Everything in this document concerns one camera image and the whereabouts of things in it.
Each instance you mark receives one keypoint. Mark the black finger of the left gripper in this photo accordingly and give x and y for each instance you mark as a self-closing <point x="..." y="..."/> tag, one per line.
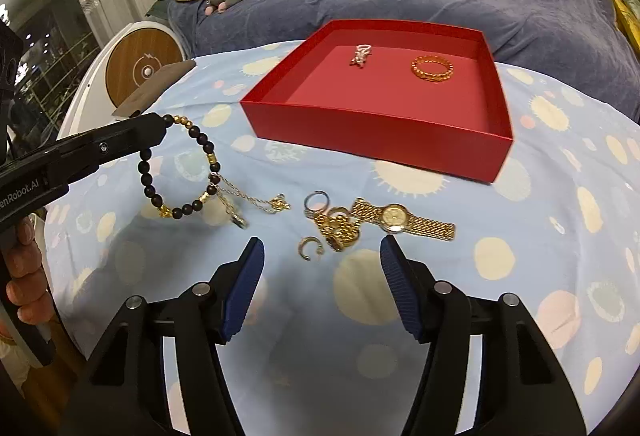
<point x="129" y="136"/>

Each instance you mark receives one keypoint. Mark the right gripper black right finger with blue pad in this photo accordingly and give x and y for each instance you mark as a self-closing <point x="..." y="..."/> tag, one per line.
<point x="523" y="389"/>

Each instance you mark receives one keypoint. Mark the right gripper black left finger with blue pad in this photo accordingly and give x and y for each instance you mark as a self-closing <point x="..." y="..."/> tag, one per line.
<point x="123" y="390"/>

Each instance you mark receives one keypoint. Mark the silver hoop earring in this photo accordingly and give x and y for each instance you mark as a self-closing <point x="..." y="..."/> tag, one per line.
<point x="316" y="203"/>

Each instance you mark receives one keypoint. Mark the gold c-shaped earring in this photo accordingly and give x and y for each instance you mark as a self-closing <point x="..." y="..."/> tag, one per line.
<point x="310" y="248"/>

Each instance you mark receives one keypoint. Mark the gold wristwatch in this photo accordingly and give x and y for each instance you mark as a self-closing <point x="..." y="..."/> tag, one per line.
<point x="395" y="218"/>

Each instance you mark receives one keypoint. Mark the red shallow jewelry box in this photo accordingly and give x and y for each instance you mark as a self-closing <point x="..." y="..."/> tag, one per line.
<point x="429" y="96"/>

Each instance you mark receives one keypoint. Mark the person's left hand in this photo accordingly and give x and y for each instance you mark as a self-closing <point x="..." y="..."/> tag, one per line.
<point x="28" y="287"/>

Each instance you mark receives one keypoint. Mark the round wooden white appliance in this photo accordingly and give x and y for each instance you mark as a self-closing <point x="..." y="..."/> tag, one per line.
<point x="131" y="57"/>

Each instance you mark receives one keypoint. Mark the light blue patterned tablecloth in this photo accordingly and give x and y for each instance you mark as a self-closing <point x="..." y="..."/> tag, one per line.
<point x="322" y="350"/>

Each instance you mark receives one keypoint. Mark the silver pink crystal brooch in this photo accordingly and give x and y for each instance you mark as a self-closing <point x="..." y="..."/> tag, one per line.
<point x="362" y="51"/>

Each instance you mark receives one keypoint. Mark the gold yellow pillow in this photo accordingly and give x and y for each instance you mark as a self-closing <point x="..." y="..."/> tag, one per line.
<point x="627" y="24"/>

